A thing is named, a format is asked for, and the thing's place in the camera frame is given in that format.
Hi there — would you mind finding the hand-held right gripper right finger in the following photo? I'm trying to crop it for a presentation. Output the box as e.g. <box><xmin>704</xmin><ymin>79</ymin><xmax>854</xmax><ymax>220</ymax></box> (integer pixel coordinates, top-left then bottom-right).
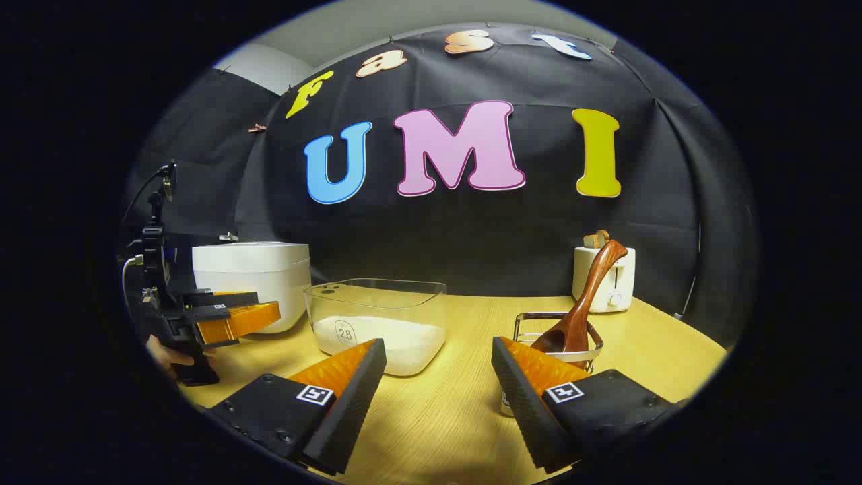
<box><xmin>491</xmin><ymin>336</ymin><xmax>675</xmax><ymax>471</ymax></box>

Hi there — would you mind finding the thin wall cable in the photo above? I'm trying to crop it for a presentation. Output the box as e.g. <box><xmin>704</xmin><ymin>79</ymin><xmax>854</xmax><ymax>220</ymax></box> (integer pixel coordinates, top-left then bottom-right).
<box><xmin>673</xmin><ymin>221</ymin><xmax>703</xmax><ymax>321</ymax></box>

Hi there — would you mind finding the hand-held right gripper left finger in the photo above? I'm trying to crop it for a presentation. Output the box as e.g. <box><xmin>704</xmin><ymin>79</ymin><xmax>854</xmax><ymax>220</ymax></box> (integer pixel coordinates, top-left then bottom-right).
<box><xmin>204</xmin><ymin>338</ymin><xmax>388</xmax><ymax>476</ymax></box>

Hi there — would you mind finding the metal wire chopstick holder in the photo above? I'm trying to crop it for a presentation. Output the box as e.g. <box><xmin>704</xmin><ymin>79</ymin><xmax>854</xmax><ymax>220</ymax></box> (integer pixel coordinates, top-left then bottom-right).
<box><xmin>500</xmin><ymin>311</ymin><xmax>605</xmax><ymax>416</ymax></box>

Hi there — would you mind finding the white toaster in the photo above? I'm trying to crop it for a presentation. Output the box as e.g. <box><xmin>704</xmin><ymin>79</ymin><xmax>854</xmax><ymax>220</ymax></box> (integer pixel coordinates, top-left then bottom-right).
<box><xmin>572</xmin><ymin>245</ymin><xmax>636</xmax><ymax>315</ymax></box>

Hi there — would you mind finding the white rice cooker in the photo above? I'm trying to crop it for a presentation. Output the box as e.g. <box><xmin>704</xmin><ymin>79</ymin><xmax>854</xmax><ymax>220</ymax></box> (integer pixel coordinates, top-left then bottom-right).
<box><xmin>192</xmin><ymin>241</ymin><xmax>312</xmax><ymax>335</ymax></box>

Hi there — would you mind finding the black backdrop cloth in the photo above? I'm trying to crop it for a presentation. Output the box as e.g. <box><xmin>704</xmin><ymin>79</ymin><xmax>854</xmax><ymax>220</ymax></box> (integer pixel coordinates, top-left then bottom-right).
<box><xmin>121</xmin><ymin>24</ymin><xmax>758</xmax><ymax>351</ymax></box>

